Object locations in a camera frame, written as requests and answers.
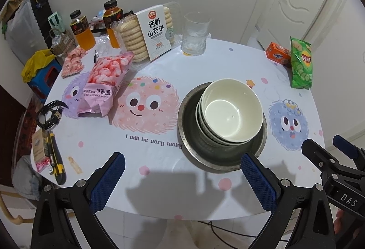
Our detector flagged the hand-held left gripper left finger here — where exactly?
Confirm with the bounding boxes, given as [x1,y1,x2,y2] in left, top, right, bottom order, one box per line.
[31,151,126,249]

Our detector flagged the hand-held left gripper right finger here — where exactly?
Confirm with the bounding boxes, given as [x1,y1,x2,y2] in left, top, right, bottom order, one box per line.
[241,151,335,249]

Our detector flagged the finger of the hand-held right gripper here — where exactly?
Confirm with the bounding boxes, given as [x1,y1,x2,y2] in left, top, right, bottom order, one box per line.
[333,135,365,161]
[302,139,343,180]

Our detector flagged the small stainless steel bowl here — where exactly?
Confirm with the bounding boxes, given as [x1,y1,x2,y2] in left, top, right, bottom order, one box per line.
[197,112,264,154]

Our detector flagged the white ceramic bowl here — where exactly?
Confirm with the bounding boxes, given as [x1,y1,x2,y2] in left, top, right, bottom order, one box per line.
[200,79,263,143]

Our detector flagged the person's right hand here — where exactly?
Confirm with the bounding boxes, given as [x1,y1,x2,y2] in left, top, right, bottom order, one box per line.
[336,210,352,236]

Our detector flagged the beige snack wrapper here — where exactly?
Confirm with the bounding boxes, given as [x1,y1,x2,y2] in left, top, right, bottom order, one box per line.
[68,156,83,175]

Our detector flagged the yellow black utility knife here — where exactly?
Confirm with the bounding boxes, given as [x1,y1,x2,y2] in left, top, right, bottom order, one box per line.
[46,132,67,185]

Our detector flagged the tiny pink sweets packet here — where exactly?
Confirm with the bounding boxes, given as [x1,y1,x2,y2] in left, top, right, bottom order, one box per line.
[36,158,52,172]

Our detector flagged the small brown cardboard box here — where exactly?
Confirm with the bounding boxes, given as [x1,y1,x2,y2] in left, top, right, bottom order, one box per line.
[31,129,47,162]

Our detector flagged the black wristwatch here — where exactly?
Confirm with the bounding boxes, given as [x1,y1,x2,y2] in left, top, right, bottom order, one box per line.
[38,100,69,129]

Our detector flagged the green chips bag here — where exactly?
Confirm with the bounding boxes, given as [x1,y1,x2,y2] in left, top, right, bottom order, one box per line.
[290,36,313,89]

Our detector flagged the pink snack bag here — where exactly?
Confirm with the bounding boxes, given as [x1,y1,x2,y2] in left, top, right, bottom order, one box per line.
[77,51,135,118]

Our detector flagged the wooden chair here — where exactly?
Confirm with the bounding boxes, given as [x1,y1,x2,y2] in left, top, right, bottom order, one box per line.
[0,192,23,224]

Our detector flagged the orange biscuit box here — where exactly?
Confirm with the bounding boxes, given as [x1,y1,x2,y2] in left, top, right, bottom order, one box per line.
[265,42,292,67]

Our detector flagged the small pink candy packet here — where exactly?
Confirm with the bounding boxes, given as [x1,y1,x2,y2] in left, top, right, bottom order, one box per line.
[61,47,86,78]

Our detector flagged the woven basket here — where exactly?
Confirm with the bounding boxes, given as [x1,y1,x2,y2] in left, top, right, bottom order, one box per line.
[50,28,77,56]

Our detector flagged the orange juice bottle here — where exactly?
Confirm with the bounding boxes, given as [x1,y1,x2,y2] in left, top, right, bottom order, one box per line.
[70,10,96,50]
[103,0,124,49]

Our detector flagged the round biscuit package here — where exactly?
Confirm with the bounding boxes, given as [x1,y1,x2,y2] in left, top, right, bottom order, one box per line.
[111,4,175,62]

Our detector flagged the clear glass cup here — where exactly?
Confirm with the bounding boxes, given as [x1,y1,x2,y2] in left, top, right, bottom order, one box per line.
[180,12,211,56]

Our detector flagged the translucent plastic bag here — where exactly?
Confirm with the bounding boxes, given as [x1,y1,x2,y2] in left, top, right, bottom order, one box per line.
[4,0,40,63]

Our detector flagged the black paper bag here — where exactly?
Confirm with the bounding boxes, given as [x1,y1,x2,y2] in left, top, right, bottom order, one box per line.
[29,0,53,47]

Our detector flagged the brown paper bag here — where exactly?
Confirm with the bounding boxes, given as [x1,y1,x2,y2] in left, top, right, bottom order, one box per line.
[0,0,29,22]

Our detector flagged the black cable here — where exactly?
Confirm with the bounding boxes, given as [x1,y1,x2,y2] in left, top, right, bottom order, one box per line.
[197,221,257,238]

